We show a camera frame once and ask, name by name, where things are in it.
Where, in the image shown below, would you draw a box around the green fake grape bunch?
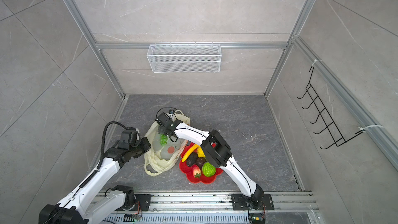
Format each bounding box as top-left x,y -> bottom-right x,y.
160,134 -> 169,146

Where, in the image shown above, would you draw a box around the cream plastic bag orange prints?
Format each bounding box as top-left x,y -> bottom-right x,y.
144,122 -> 188,177

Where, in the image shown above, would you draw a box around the yellow fake banana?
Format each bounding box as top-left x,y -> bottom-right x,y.
181,144 -> 200,162

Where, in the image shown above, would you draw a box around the dark fake avocado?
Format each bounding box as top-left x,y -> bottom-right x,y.
186,152 -> 198,167

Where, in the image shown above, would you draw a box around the red flower-shaped plate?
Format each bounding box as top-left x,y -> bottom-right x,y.
179,143 -> 223,184

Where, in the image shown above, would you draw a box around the round dark brown fake fruit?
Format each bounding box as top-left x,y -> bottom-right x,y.
195,157 -> 207,169

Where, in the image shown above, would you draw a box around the red yellow fake apple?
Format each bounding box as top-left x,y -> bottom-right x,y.
192,165 -> 202,178

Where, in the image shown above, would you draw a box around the light green bumpy fake fruit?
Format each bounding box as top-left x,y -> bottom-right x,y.
202,162 -> 217,177

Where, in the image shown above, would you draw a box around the yellow fake lemon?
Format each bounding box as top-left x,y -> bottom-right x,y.
197,147 -> 205,158

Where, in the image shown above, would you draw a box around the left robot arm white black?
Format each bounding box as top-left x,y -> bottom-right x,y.
38,137 -> 151,224

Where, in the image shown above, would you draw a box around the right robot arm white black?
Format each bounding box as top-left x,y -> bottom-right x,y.
155,113 -> 264,210

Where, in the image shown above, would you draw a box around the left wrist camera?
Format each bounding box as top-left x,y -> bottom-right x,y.
120,130 -> 138,146

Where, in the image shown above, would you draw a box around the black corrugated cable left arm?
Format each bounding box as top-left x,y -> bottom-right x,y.
96,121 -> 128,170

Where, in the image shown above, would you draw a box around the white wire mesh basket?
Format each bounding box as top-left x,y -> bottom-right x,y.
147,44 -> 222,73

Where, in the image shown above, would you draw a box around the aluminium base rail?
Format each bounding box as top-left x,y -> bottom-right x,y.
62,192 -> 321,224

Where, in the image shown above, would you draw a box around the black wire hook rack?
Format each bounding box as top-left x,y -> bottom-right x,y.
296,67 -> 365,150

